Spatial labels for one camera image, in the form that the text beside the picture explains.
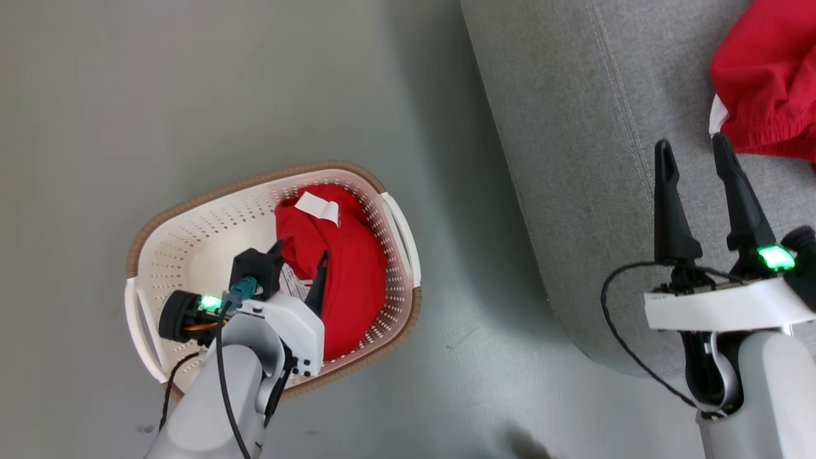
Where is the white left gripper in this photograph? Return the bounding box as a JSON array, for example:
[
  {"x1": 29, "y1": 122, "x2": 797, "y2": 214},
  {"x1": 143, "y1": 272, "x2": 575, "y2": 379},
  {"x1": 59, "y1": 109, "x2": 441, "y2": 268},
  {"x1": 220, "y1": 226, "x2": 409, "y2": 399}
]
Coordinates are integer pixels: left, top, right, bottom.
[{"x1": 239, "y1": 250, "x2": 330, "y2": 378}]

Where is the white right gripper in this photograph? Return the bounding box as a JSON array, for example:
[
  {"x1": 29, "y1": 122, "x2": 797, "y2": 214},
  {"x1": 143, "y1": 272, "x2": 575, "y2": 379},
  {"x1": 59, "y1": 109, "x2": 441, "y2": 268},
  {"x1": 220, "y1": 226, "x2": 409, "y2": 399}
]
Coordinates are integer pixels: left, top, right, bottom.
[{"x1": 643, "y1": 132, "x2": 816, "y2": 332}]

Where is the red garment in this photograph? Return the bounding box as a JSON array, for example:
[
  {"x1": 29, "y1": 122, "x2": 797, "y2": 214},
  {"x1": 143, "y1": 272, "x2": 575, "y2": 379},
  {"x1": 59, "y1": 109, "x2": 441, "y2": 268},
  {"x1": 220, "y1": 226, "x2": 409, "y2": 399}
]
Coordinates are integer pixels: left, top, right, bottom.
[
  {"x1": 709, "y1": 0, "x2": 816, "y2": 165},
  {"x1": 274, "y1": 184, "x2": 390, "y2": 363}
]

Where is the cream perforated laundry basket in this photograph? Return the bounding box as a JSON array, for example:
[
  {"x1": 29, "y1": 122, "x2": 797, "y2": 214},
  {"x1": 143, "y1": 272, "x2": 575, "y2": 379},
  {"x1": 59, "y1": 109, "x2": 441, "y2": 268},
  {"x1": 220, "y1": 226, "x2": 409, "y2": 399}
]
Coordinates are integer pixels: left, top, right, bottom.
[{"x1": 124, "y1": 159, "x2": 423, "y2": 404}]

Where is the white barcode sticker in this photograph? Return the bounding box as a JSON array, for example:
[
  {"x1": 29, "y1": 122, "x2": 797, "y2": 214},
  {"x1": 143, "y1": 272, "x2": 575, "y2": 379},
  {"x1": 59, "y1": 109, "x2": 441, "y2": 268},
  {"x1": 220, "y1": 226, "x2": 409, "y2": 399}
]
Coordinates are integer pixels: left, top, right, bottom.
[{"x1": 279, "y1": 265, "x2": 313, "y2": 300}]

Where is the grey fabric sofa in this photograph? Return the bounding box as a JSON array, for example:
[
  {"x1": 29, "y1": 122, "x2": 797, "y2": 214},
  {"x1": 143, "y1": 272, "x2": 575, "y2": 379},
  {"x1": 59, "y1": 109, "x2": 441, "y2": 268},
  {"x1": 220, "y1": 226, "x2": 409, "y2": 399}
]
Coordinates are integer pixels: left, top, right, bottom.
[{"x1": 460, "y1": 0, "x2": 816, "y2": 378}]

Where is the teal camera cable connector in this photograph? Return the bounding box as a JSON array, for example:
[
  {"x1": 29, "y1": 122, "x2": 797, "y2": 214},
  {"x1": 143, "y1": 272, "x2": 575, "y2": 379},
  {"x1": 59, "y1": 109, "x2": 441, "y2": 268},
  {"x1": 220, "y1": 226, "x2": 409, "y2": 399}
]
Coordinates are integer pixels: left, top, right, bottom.
[{"x1": 228, "y1": 276, "x2": 259, "y2": 307}]

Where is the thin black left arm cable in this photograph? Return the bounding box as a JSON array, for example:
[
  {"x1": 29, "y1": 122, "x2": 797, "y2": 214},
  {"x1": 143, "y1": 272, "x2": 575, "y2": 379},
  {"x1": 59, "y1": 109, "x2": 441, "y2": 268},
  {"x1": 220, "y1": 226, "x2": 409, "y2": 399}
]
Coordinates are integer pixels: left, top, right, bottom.
[
  {"x1": 158, "y1": 352, "x2": 201, "y2": 434},
  {"x1": 263, "y1": 347, "x2": 295, "y2": 429},
  {"x1": 214, "y1": 303, "x2": 252, "y2": 459}
]

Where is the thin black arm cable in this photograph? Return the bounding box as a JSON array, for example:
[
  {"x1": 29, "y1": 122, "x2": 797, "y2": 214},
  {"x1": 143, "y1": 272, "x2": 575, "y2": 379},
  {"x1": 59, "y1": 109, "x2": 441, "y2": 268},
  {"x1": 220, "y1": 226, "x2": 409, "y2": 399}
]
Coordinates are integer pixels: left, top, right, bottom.
[
  {"x1": 158, "y1": 352, "x2": 201, "y2": 434},
  {"x1": 263, "y1": 347, "x2": 295, "y2": 429},
  {"x1": 601, "y1": 260, "x2": 734, "y2": 409},
  {"x1": 214, "y1": 303, "x2": 252, "y2": 459}
]

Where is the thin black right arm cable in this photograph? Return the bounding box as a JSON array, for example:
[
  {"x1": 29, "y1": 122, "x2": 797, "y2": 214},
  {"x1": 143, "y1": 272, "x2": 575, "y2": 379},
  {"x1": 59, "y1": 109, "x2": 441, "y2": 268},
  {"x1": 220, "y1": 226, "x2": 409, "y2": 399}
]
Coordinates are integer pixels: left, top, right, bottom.
[{"x1": 601, "y1": 260, "x2": 734, "y2": 409}]

